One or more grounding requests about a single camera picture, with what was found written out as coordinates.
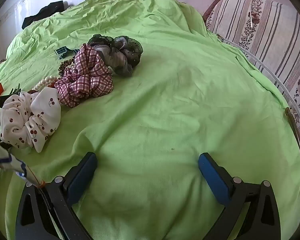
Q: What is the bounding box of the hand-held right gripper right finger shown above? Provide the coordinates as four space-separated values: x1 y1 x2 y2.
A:
198 152 282 240

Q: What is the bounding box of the white wrapped black cable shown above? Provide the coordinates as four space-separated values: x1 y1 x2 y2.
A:
0 139 65 240

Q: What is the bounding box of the red plaid scrunchie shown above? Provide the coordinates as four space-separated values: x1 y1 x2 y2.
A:
54 44 114 108

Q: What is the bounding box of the leopard print scrunchie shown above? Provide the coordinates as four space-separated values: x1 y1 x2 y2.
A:
58 57 75 77

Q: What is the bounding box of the striped floral mattress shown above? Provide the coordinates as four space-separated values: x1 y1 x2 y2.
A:
202 0 300 122

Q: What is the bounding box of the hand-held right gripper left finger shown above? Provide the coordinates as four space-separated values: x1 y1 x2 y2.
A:
15 152 98 240

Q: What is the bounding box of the white cherry print scrunchie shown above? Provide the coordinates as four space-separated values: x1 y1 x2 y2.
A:
0 87 62 153

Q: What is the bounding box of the green bed sheet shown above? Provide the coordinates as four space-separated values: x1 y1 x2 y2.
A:
0 0 300 240

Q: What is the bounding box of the cream pearl bracelet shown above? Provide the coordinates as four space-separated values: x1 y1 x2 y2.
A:
32 76 58 92

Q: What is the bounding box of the black cloth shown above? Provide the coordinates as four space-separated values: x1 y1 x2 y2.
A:
22 1 65 29

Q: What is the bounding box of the black hair claw clip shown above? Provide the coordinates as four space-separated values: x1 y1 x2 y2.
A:
0 83 22 107

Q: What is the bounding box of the teal striped hair bow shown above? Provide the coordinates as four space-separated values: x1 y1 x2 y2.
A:
54 46 80 61

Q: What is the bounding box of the grey dotted organza scrunchie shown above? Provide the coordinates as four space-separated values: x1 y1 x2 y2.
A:
87 34 143 77

